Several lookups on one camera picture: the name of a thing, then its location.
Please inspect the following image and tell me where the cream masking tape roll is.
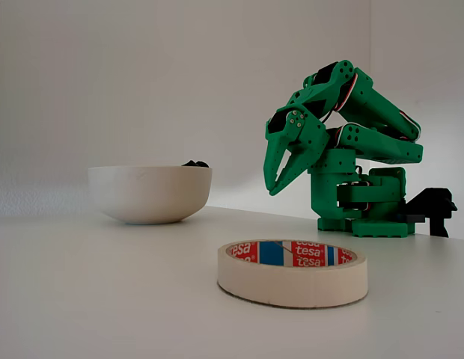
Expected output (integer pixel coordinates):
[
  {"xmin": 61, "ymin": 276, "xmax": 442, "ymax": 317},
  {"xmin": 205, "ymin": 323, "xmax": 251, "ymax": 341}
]
[{"xmin": 216, "ymin": 239, "xmax": 369, "ymax": 310}]

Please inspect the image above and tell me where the white round bowl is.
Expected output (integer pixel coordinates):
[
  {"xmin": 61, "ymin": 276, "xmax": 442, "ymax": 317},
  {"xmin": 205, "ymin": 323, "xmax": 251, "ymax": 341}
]
[{"xmin": 88, "ymin": 165, "xmax": 213, "ymax": 226}]

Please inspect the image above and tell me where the black table clamp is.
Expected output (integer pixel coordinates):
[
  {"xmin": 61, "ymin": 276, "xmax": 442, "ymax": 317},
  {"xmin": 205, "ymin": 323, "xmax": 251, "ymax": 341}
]
[{"xmin": 396, "ymin": 186, "xmax": 459, "ymax": 239}]

